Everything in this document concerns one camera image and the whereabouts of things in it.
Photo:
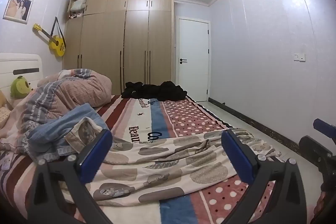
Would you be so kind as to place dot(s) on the white folded linens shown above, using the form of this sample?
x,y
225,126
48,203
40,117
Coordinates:
x,y
78,6

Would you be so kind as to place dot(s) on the pile of black clothes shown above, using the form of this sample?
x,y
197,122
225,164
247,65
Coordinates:
x,y
157,91

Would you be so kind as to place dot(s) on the striped polka dot bed blanket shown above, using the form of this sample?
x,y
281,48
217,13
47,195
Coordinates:
x,y
189,116

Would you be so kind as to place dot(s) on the white door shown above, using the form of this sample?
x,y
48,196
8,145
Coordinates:
x,y
194,56

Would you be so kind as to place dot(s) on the white wall socket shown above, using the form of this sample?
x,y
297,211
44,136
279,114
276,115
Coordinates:
x,y
299,57

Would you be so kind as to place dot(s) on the light blue denim garment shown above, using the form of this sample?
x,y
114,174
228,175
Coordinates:
x,y
57,129

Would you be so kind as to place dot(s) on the cream pants with grey patches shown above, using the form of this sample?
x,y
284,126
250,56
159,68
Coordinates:
x,y
170,161

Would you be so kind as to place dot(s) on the light wooden wardrobe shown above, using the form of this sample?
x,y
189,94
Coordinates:
x,y
105,37

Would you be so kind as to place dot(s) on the green plush toy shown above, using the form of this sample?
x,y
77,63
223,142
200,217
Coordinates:
x,y
19,86

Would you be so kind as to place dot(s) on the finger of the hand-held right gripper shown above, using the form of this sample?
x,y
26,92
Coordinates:
x,y
324,125

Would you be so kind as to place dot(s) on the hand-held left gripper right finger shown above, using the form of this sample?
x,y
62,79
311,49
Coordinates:
x,y
237,158

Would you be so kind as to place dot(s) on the framed wall photo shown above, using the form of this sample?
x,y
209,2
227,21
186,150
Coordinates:
x,y
17,6

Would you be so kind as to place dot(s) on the dark baseboard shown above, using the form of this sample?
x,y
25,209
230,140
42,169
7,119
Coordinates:
x,y
252,119

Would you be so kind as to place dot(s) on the beige plush toy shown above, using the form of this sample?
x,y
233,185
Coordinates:
x,y
2,99

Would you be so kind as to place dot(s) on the pink and grey striped quilt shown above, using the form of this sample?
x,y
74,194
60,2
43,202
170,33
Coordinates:
x,y
78,92

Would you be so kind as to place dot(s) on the yellow guitar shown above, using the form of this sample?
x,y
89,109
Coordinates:
x,y
56,43

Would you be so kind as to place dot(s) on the white bed headboard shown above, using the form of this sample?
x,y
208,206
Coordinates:
x,y
18,64

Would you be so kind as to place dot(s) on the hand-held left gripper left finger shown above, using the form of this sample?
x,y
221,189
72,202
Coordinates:
x,y
95,153

